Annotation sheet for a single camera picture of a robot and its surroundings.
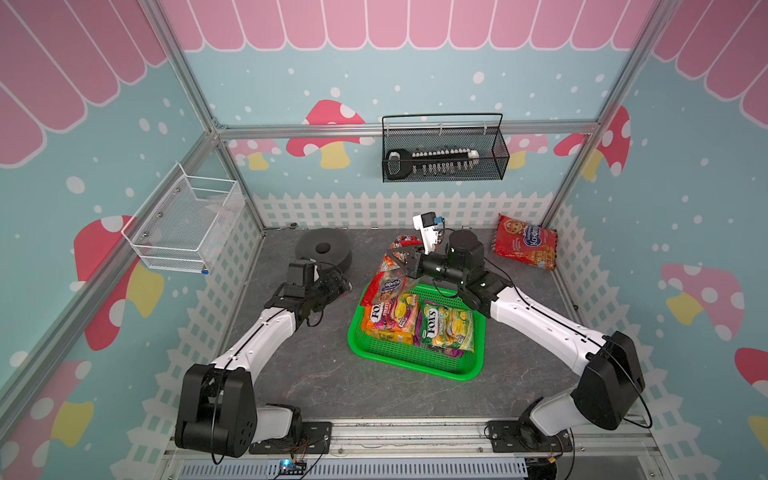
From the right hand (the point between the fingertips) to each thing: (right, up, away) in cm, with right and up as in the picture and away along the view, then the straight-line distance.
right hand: (388, 252), depth 71 cm
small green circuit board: (-24, -53, +2) cm, 58 cm away
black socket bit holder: (+3, +27, +19) cm, 33 cm away
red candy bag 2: (+54, +3, +38) cm, 66 cm away
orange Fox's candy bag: (+2, -19, +16) cm, 25 cm away
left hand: (-14, -10, +17) cm, 24 cm away
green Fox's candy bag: (+17, -21, +14) cm, 31 cm away
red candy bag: (0, -8, +8) cm, 11 cm away
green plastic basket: (+9, -31, +17) cm, 36 cm away
